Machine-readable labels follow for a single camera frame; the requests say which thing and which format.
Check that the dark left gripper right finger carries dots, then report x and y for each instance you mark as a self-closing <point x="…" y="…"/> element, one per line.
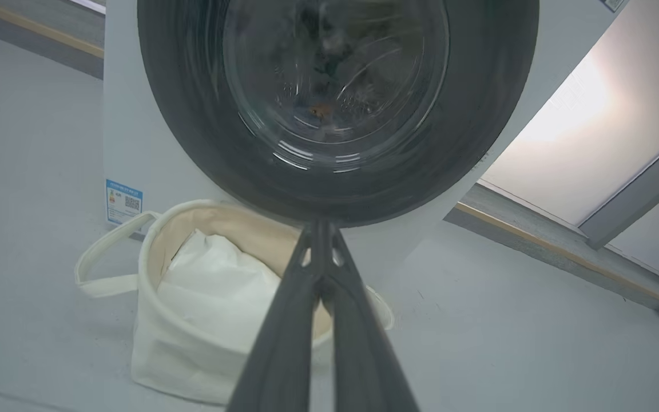
<point x="364" y="355"/>

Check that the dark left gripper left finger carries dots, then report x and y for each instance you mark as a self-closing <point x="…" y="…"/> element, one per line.
<point x="284" y="355"/>

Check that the blue cartoon print garment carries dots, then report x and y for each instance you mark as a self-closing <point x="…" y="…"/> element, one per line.
<point x="321" y="111"/>

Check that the black round glass washer door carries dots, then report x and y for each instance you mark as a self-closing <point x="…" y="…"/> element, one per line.
<point x="478" y="114"/>

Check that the white basket liner cloth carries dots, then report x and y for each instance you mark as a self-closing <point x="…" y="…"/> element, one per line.
<point x="215" y="292"/>

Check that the cream canvas laundry basket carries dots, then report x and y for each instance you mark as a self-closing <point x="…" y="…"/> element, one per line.
<point x="181" y="355"/>

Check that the white front-load washing machine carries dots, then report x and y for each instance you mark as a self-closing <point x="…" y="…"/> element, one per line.
<point x="135" y="126"/>

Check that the blue energy label sticker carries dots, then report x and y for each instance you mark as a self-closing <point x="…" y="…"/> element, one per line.
<point x="124" y="202"/>

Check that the small printed text label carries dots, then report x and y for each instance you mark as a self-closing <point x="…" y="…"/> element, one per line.
<point x="613" y="4"/>

